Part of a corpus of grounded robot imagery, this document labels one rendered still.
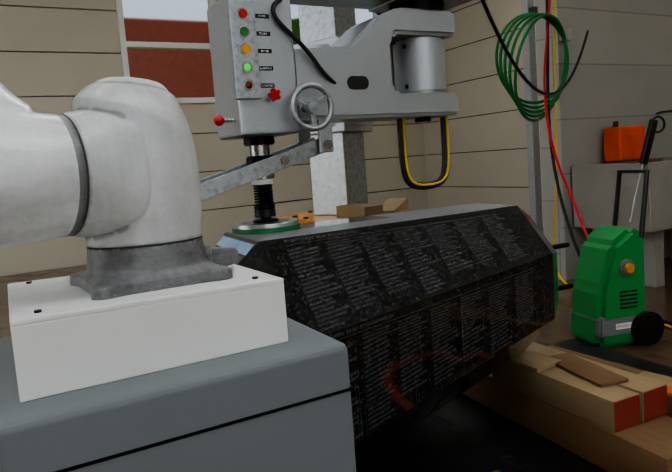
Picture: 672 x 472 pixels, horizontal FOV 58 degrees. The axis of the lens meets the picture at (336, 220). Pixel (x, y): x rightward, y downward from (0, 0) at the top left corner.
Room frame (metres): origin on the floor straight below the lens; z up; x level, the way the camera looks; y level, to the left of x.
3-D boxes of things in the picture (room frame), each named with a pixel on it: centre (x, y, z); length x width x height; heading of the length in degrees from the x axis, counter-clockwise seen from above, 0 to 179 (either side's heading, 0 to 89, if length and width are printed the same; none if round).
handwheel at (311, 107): (1.91, 0.06, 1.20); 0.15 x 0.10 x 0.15; 119
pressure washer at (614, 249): (3.06, -1.39, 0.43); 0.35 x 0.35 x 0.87; 13
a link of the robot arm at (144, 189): (0.83, 0.27, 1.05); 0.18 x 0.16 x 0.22; 134
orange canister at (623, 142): (4.64, -2.27, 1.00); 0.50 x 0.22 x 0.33; 119
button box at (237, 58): (1.82, 0.23, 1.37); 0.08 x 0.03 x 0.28; 119
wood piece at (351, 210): (2.60, -0.10, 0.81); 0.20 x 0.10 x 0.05; 36
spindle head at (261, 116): (2.00, 0.16, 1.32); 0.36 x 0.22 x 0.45; 119
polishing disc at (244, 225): (1.96, 0.23, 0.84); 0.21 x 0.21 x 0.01
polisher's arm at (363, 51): (2.13, -0.12, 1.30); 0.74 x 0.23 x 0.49; 119
